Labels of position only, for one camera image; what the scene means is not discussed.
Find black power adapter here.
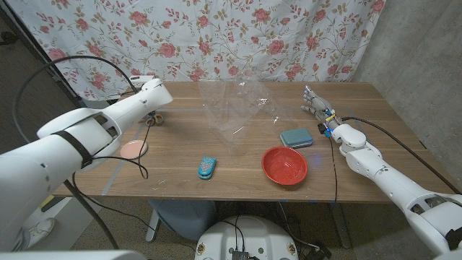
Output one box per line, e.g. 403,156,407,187
306,242,332,260

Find teal sponge block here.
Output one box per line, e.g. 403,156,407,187
279,127,313,150

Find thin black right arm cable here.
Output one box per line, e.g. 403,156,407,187
328,136,339,203

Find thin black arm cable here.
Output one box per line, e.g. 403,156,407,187
71,118,196,250
328,136,339,203

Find white power strip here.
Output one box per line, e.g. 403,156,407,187
129,74,157,86

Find floral print curtain backdrop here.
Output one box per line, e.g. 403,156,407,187
6,0,387,101

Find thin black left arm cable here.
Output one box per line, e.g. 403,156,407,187
71,118,196,250

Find grey blue chair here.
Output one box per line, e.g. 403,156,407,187
145,199,217,243

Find black torso cable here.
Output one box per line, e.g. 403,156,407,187
219,215,246,252

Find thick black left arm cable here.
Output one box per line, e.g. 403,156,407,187
12,55,140,251

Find grey table leg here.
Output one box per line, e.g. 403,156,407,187
330,202,352,249

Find white sneaker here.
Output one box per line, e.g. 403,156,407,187
21,217,56,250

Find red round tray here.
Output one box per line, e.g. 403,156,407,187
261,145,309,186

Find white floor cable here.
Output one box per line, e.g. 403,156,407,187
277,201,321,250

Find white floor platform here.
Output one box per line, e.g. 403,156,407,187
32,196,105,250

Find white robot torso base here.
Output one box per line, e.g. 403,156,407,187
194,215,300,260

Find clear cling film sheet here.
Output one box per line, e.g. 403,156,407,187
197,71,289,152

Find grey yellow handled scissors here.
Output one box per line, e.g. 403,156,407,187
145,111,165,127

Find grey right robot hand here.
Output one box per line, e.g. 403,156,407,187
301,84,340,133

